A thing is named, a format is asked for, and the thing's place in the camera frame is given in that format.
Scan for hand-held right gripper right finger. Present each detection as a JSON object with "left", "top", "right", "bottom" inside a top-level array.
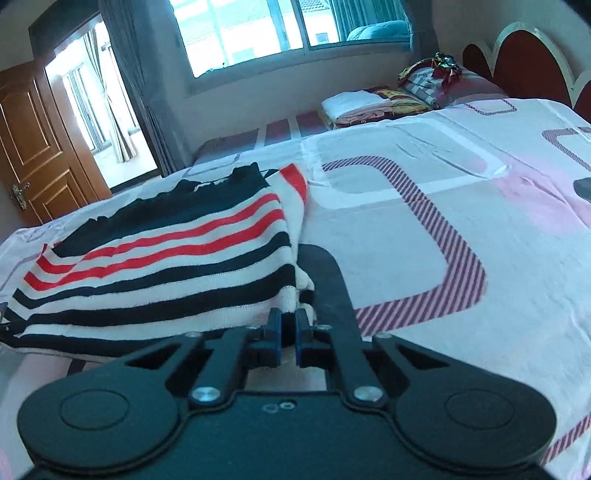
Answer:
[{"left": 294, "top": 308, "right": 451, "bottom": 409}]

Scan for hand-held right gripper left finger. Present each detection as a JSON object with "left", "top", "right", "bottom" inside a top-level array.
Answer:
[{"left": 124, "top": 308, "right": 283, "bottom": 409}]

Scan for striped knit sweater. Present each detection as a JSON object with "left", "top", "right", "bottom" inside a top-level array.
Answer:
[{"left": 0, "top": 162, "right": 317, "bottom": 361}]

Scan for stack of folded clothes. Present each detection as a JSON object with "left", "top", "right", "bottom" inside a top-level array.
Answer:
[{"left": 321, "top": 85, "right": 435, "bottom": 129}]

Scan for patterned pink bed sheet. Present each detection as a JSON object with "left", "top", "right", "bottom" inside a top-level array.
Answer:
[{"left": 0, "top": 98, "right": 591, "bottom": 480}]

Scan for striped mattress cover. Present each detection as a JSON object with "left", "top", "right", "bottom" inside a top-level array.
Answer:
[{"left": 191, "top": 110, "right": 339, "bottom": 168}]

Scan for white sheer curtain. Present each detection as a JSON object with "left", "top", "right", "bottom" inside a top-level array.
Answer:
[{"left": 82, "top": 28, "right": 139, "bottom": 164}]

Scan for brown wooden door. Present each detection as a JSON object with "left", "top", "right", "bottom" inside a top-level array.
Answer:
[{"left": 0, "top": 59, "right": 113, "bottom": 228}]

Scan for grey window curtain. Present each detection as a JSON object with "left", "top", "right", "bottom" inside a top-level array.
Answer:
[
  {"left": 330, "top": 0, "right": 437, "bottom": 51},
  {"left": 98, "top": 0, "right": 186, "bottom": 177}
]

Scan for patterned pillow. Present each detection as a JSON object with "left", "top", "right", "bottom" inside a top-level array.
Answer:
[{"left": 398, "top": 64, "right": 509, "bottom": 110}]

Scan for sliding glass window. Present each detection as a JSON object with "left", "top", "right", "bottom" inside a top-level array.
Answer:
[{"left": 168, "top": 0, "right": 415, "bottom": 80}]

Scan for colourful ribbon bundle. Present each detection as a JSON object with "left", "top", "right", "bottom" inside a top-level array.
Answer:
[{"left": 431, "top": 52, "right": 463, "bottom": 85}]

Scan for teal cushion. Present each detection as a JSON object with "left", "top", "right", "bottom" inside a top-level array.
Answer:
[{"left": 346, "top": 19, "right": 415, "bottom": 47}]

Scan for red scalloped headboard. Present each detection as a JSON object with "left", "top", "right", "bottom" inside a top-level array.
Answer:
[{"left": 462, "top": 21, "right": 591, "bottom": 126}]

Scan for brass door handle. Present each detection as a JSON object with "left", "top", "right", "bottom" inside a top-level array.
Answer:
[{"left": 11, "top": 182, "right": 31, "bottom": 211}]

